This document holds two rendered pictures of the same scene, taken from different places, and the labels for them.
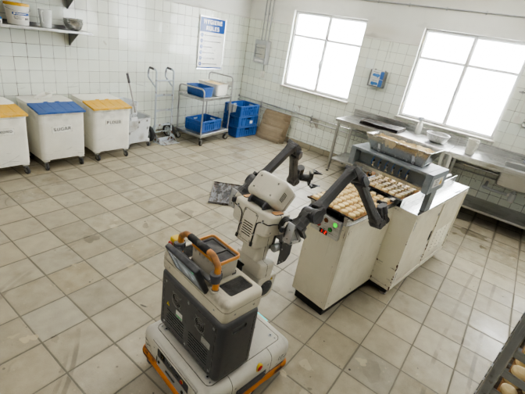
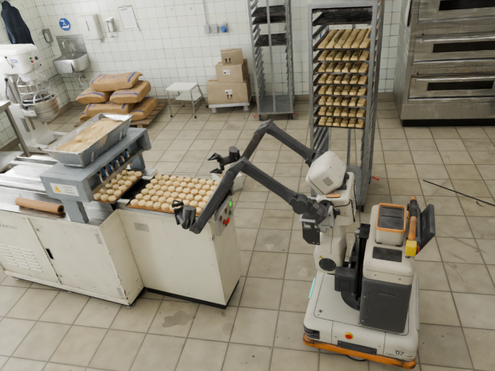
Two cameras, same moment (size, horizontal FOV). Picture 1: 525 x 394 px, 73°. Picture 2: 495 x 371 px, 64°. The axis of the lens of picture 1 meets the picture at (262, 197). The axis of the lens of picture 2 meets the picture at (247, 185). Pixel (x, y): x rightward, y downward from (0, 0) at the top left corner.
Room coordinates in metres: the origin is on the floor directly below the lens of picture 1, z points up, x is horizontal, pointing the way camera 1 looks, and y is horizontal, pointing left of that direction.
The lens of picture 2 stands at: (2.72, 1.54, 2.31)
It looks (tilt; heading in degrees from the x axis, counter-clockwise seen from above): 33 degrees down; 252
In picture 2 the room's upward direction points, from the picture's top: 7 degrees counter-clockwise
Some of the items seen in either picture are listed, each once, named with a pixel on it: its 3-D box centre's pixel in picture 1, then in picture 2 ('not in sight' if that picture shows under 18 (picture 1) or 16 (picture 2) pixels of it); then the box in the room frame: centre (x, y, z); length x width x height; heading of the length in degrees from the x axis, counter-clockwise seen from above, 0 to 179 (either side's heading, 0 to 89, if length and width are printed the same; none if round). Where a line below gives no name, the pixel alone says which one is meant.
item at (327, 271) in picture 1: (342, 247); (184, 244); (2.53, -0.72, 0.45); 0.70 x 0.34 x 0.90; 138
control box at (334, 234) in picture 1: (326, 224); (224, 216); (2.26, -0.48, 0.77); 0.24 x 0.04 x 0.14; 48
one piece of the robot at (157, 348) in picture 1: (173, 369); (417, 306); (1.32, 0.31, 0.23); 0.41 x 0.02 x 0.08; 49
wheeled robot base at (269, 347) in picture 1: (216, 346); (362, 306); (1.58, 0.11, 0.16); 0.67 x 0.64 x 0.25; 139
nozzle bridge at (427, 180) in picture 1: (392, 175); (104, 171); (2.91, -1.06, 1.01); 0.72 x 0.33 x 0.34; 48
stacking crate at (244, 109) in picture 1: (242, 108); not in sight; (6.98, 0.69, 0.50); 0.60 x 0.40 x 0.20; 149
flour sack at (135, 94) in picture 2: not in sight; (131, 91); (2.41, -4.48, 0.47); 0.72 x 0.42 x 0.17; 62
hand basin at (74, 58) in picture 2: not in sight; (73, 55); (3.08, -5.43, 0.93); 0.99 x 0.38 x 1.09; 147
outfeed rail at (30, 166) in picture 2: (408, 194); (110, 175); (2.90, -1.24, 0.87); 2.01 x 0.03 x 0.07; 138
